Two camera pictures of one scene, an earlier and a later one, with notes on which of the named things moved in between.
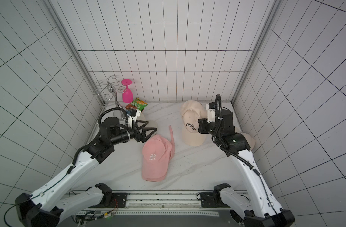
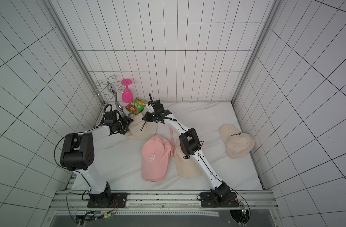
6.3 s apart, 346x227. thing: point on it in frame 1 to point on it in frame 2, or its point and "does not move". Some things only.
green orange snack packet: [137, 103] does not move
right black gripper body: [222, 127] to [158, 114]
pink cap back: [157, 152] does not move
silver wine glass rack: [113, 89] does not move
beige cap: [191, 111] to [187, 166]
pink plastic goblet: [127, 96] does not move
